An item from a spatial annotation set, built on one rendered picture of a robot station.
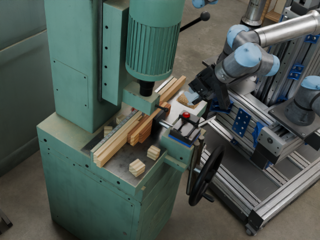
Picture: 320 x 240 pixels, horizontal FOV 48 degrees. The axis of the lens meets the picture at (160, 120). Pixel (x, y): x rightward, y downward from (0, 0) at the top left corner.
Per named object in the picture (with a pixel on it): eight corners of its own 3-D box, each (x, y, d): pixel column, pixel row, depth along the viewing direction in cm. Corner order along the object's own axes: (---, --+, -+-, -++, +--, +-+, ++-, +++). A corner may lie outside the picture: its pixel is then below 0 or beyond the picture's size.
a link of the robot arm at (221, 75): (241, 71, 124) (232, 83, 118) (232, 77, 127) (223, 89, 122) (227, 55, 123) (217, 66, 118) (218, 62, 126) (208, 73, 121)
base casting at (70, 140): (140, 204, 148) (143, 191, 142) (37, 139, 166) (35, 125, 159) (191, 140, 177) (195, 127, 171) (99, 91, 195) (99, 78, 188)
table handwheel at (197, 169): (208, 174, 130) (235, 135, 152) (161, 147, 136) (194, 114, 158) (189, 222, 148) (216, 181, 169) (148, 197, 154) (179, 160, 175)
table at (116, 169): (155, 210, 132) (157, 201, 128) (89, 170, 141) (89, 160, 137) (223, 120, 171) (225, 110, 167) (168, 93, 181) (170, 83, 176)
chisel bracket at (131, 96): (149, 119, 145) (151, 103, 139) (121, 104, 149) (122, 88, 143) (158, 109, 150) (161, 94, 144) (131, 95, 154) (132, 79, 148)
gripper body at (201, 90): (195, 75, 135) (216, 58, 126) (210, 92, 136) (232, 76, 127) (186, 85, 130) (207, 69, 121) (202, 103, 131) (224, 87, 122)
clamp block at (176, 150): (186, 166, 145) (190, 151, 138) (158, 150, 149) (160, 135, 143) (203, 144, 154) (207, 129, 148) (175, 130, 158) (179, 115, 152)
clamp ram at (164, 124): (165, 142, 148) (168, 126, 142) (150, 134, 150) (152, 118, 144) (176, 129, 154) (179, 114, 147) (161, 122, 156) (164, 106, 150)
